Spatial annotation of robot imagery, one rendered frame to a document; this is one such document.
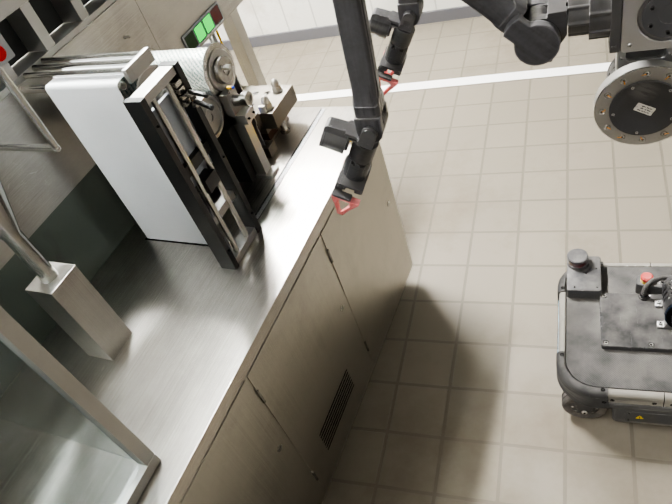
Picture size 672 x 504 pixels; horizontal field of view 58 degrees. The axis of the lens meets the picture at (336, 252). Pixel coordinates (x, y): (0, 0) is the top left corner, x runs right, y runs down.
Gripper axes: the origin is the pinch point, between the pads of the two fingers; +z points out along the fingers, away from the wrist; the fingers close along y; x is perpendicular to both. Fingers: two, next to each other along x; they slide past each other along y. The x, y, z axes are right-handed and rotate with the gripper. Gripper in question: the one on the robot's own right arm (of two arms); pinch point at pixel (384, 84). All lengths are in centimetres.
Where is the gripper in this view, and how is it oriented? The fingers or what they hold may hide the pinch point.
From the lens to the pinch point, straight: 189.8
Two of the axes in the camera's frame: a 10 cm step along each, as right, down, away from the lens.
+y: -2.4, 7.4, -6.3
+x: 9.4, 3.3, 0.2
